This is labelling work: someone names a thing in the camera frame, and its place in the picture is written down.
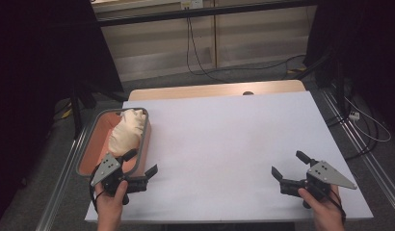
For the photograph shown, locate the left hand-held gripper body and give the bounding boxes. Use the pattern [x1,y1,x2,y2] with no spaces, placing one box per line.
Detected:
[90,152,149,206]

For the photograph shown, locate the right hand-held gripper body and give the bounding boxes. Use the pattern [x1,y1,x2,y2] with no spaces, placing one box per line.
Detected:
[279,160,358,203]

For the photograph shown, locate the pink basket with grey rim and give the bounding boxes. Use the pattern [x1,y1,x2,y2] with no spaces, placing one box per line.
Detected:
[75,107,152,179]

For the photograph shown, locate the cream cloth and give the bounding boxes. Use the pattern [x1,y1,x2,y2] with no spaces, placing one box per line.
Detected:
[107,109,147,158]

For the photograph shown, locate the person's left hand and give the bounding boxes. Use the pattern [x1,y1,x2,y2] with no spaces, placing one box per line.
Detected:
[94,180,129,223]

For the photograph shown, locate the person's right hand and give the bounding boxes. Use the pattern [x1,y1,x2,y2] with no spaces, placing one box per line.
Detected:
[298,185,347,231]

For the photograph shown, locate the black stand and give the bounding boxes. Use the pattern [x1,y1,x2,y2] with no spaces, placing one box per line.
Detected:
[69,84,129,141]
[295,47,351,124]

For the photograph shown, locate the white table mat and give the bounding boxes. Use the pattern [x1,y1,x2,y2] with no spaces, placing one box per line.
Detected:
[84,90,375,224]

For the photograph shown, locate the black curtain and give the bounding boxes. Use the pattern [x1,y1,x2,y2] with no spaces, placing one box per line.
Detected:
[303,0,395,136]
[0,0,124,206]

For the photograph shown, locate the black horizontal bar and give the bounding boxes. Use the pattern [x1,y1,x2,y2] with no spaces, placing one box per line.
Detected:
[96,0,319,28]

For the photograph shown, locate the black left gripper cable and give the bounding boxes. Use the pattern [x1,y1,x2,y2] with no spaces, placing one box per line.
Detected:
[89,166,106,214]

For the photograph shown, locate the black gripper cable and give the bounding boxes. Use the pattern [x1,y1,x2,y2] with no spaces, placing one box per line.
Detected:
[327,188,348,224]
[89,166,106,214]

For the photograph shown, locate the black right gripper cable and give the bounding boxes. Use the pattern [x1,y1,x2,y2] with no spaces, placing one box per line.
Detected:
[327,188,348,224]

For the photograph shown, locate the aluminium floor rail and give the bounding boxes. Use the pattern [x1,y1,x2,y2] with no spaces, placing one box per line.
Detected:
[35,126,92,231]
[320,88,395,211]

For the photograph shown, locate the black floor cable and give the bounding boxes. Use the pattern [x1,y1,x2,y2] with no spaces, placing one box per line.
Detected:
[325,102,382,162]

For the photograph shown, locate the white floor cable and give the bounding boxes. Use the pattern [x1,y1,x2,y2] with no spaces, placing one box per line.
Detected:
[344,95,392,143]

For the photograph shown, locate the black hanging wall cable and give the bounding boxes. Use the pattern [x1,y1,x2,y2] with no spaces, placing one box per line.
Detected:
[185,8,307,83]

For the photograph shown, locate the white wall socket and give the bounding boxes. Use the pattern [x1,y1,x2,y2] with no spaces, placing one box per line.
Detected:
[180,0,204,10]

